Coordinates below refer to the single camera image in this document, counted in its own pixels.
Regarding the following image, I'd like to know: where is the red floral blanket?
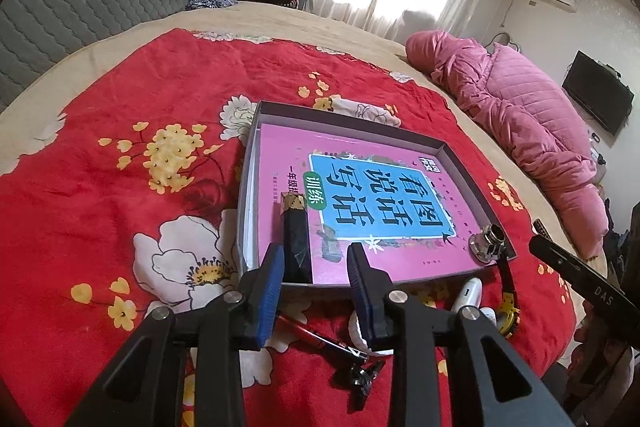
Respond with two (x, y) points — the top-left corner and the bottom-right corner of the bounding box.
(1, 29), (576, 426)

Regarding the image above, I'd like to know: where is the small white bottle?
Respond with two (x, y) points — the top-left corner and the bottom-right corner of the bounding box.
(480, 307), (497, 326)

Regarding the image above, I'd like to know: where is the black remote control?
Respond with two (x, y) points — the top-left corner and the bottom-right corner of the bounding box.
(533, 219), (551, 241)

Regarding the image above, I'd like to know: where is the black wall television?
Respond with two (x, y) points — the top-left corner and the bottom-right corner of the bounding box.
(562, 51), (634, 135)

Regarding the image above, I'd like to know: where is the grey cardboard box tray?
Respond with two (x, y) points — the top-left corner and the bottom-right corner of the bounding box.
(238, 102), (502, 289)

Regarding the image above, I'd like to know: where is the black hair claw clip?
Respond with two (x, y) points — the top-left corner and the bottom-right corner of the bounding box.
(347, 359), (386, 412)

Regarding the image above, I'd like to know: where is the pink quilted duvet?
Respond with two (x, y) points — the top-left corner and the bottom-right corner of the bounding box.
(406, 30), (608, 260)

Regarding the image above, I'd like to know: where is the black gold-topped lipstick tube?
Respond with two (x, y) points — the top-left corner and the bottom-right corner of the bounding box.
(281, 192), (312, 284)

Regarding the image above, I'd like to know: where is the silver metal lens ring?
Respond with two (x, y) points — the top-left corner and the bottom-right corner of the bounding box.
(468, 222), (511, 266)

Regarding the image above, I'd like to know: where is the yellow black wristwatch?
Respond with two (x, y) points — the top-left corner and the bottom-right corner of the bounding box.
(497, 255), (521, 338)

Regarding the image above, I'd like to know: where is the white earbuds case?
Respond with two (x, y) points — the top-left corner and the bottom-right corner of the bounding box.
(451, 277), (483, 313)

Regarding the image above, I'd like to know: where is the white plastic jar lid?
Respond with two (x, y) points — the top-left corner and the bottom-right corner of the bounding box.
(348, 311), (394, 358)

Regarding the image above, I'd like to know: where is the beige bed sheet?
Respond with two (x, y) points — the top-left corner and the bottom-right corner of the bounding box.
(0, 0), (609, 368)

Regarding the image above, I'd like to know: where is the blue patterned cloth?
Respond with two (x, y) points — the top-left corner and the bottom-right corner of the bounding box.
(186, 0), (239, 11)

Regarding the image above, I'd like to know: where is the pink Chinese workbook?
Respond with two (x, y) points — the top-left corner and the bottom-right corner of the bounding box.
(257, 124), (480, 286)

